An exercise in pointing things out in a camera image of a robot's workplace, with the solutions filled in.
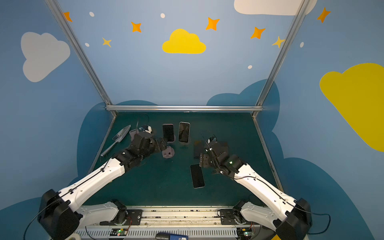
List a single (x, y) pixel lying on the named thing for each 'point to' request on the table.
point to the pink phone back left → (168, 132)
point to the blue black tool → (166, 236)
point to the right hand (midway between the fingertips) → (207, 156)
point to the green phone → (197, 175)
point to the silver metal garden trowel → (118, 138)
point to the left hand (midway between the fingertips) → (163, 142)
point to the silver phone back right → (184, 132)
